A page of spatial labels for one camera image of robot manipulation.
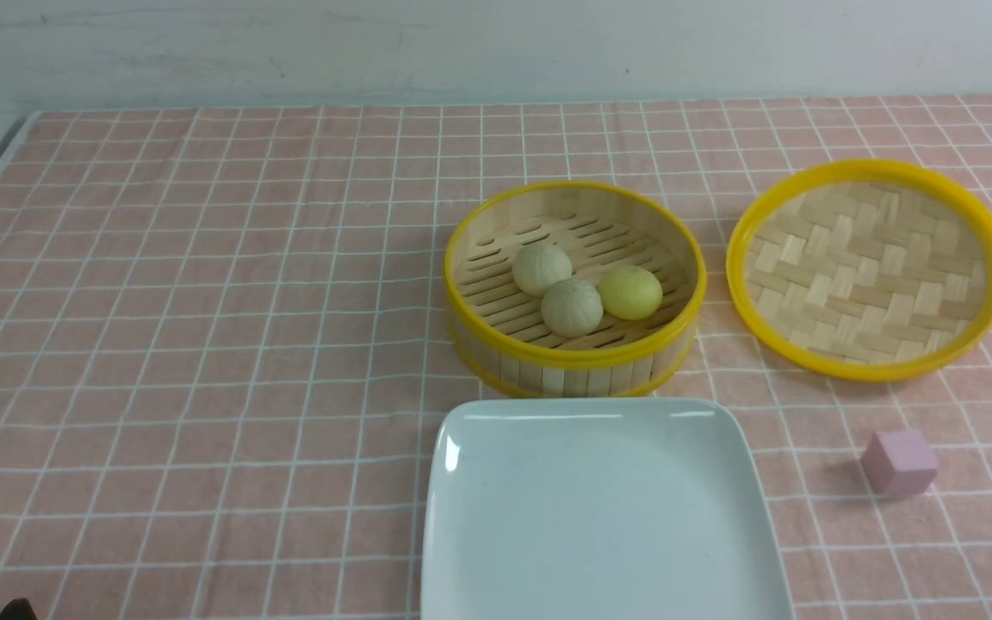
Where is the pink checkered tablecloth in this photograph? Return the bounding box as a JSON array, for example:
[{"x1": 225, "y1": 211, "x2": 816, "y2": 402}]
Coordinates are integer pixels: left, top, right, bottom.
[{"x1": 0, "y1": 95, "x2": 992, "y2": 619}]

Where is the yellow steamed bun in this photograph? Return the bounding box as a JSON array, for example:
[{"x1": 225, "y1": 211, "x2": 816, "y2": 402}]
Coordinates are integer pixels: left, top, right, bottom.
[{"x1": 596, "y1": 264, "x2": 664, "y2": 321}]

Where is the white steamed bun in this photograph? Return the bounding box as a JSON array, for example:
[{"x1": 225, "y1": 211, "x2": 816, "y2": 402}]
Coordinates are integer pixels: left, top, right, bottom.
[
  {"x1": 540, "y1": 278, "x2": 604, "y2": 338},
  {"x1": 511, "y1": 242, "x2": 574, "y2": 298}
]

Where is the white square plate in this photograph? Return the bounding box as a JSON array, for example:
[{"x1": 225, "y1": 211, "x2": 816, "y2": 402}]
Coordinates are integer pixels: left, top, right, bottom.
[{"x1": 420, "y1": 397, "x2": 795, "y2": 619}]

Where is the bamboo steamer basket yellow rim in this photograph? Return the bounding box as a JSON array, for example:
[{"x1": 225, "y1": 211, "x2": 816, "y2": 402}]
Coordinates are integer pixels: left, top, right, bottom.
[{"x1": 443, "y1": 181, "x2": 706, "y2": 398}]

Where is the woven bamboo steamer lid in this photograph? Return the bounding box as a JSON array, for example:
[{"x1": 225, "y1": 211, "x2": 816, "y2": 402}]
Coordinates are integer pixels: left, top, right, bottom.
[{"x1": 725, "y1": 158, "x2": 992, "y2": 383}]

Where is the pink cube block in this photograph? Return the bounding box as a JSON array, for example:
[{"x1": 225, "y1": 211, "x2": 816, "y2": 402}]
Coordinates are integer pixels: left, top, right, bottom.
[{"x1": 859, "y1": 428, "x2": 939, "y2": 498}]

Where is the white steamed bun front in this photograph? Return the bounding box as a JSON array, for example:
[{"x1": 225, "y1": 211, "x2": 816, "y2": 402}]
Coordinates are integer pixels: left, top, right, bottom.
[{"x1": 540, "y1": 278, "x2": 604, "y2": 338}]

